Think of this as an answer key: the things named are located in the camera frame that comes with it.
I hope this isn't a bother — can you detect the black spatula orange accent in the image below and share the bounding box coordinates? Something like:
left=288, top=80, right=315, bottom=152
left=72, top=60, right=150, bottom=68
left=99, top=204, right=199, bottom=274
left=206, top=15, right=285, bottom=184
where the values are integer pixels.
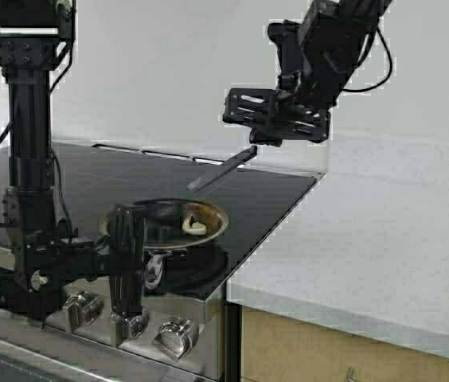
left=187, top=145, right=258, bottom=193

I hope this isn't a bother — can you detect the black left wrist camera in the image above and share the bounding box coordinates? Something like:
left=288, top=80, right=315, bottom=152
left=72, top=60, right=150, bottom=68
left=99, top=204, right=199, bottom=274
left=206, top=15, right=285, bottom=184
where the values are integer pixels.
left=57, top=218, right=79, bottom=243

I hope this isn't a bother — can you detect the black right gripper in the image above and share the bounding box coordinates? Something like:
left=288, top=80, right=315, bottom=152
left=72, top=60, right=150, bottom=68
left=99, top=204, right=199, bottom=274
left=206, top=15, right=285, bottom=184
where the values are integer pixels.
left=222, top=1, right=378, bottom=146

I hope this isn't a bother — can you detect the raw shrimp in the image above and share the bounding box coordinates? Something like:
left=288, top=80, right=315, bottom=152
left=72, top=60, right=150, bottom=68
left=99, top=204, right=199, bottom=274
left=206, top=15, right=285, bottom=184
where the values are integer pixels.
left=182, top=215, right=207, bottom=236

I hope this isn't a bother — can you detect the right steel stove knob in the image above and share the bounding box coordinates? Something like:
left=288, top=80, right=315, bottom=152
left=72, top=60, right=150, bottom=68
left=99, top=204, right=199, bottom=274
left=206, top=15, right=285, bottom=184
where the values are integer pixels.
left=153, top=318, right=200, bottom=361

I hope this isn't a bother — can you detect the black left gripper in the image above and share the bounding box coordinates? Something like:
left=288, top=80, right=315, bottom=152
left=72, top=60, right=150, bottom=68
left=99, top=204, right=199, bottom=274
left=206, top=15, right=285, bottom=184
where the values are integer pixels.
left=13, top=204, right=145, bottom=318

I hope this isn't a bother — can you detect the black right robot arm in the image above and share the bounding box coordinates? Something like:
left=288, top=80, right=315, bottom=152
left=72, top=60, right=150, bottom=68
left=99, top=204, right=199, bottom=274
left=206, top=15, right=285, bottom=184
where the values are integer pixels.
left=222, top=1, right=390, bottom=146

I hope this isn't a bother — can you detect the metal cabinet handle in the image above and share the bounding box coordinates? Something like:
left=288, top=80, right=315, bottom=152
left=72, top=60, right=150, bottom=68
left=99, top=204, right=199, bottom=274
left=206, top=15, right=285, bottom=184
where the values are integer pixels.
left=346, top=368, right=359, bottom=382

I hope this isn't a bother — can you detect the stainless steel frying pan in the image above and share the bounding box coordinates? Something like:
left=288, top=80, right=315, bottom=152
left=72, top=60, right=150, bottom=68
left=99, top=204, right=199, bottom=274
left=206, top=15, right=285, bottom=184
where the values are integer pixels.
left=99, top=197, right=229, bottom=290

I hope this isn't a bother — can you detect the stainless steel stove range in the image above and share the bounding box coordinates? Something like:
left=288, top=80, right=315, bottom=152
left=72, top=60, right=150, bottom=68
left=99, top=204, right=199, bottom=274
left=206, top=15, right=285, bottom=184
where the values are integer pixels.
left=0, top=143, right=315, bottom=381

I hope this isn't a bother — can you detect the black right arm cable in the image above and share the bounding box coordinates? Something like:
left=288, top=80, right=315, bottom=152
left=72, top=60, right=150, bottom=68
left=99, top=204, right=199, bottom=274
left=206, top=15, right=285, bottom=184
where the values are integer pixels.
left=343, top=27, right=393, bottom=94

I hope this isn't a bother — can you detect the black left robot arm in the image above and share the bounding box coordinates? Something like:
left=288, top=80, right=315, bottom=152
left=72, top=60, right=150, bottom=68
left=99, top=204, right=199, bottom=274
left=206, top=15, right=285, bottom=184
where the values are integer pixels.
left=0, top=1, right=146, bottom=318

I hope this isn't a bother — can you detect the steel stove knob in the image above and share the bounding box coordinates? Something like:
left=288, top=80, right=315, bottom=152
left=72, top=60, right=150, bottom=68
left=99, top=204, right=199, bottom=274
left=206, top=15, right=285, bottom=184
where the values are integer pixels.
left=109, top=307, right=150, bottom=348
left=62, top=290, right=104, bottom=333
left=153, top=318, right=200, bottom=361

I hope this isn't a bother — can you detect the middle steel stove knob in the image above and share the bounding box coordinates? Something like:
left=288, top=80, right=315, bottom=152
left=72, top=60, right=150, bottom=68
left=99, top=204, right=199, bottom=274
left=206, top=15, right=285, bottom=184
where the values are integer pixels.
left=109, top=307, right=150, bottom=348

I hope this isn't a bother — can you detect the left steel stove knob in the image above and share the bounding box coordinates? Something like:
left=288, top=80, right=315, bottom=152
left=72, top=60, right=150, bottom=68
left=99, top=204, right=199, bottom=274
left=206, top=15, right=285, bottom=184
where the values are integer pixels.
left=62, top=290, right=104, bottom=333

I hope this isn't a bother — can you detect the wooden base cabinet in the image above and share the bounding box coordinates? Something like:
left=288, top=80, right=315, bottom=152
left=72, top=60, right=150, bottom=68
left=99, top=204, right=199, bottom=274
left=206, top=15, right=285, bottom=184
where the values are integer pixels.
left=240, top=307, right=449, bottom=381

